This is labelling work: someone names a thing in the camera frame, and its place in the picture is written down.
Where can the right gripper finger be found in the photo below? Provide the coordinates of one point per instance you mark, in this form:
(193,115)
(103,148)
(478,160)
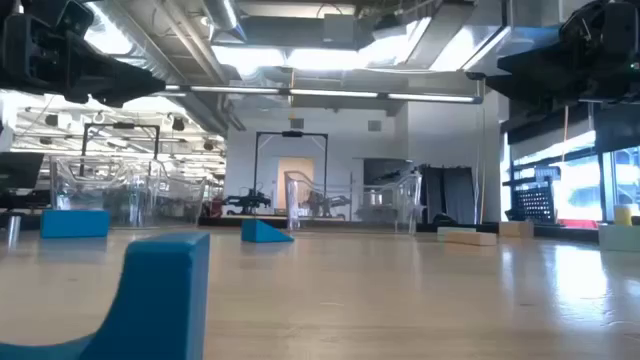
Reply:
(542,101)
(535,70)

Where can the black background robot arm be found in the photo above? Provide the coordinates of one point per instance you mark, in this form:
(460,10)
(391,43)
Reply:
(247,201)
(327,202)

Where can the natural wood cuboid block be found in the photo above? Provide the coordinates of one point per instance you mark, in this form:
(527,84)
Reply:
(516,229)

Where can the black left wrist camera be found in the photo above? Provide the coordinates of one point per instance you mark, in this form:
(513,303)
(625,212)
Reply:
(75,17)

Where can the blue arch block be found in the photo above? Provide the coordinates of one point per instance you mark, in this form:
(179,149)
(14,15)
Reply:
(160,300)

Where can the black perforated crate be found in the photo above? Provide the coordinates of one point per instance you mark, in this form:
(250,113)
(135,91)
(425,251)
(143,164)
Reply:
(535,204)

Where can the yellow cylinder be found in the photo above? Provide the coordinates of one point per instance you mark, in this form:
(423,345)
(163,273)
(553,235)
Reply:
(623,215)

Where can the blue wedge block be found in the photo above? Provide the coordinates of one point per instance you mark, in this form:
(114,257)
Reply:
(262,234)

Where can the long ceiling light bar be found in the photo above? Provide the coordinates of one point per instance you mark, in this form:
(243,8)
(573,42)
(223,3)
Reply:
(330,93)

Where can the silver metal post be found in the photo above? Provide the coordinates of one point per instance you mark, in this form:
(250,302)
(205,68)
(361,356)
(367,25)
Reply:
(14,230)

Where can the clear plastic bin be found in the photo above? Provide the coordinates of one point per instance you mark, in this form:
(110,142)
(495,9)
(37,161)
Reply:
(150,195)
(390,200)

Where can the mint green block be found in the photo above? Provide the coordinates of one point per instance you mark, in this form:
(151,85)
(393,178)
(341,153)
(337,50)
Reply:
(452,229)
(620,239)

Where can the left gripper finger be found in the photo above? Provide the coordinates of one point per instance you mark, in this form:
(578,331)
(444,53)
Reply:
(105,101)
(110,75)

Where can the blue rectangular block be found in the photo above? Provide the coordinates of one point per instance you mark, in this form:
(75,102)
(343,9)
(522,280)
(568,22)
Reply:
(75,224)

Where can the black gantry frame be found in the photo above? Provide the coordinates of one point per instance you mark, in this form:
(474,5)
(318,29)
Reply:
(292,134)
(122,126)

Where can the dark computer monitor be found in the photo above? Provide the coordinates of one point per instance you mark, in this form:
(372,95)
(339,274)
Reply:
(20,170)

